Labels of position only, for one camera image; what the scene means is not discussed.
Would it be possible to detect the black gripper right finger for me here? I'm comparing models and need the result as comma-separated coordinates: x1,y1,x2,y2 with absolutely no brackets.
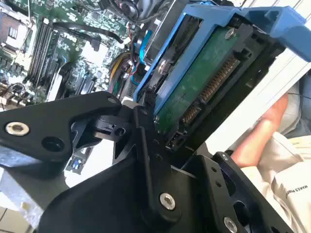
182,151,295,233

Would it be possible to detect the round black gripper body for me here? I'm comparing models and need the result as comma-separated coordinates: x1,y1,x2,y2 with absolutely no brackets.
37,155,219,233

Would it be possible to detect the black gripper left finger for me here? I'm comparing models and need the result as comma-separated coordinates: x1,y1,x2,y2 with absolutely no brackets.
0,91,182,223

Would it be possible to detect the hard disk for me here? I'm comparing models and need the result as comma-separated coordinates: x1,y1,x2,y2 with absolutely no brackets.
132,3,311,158

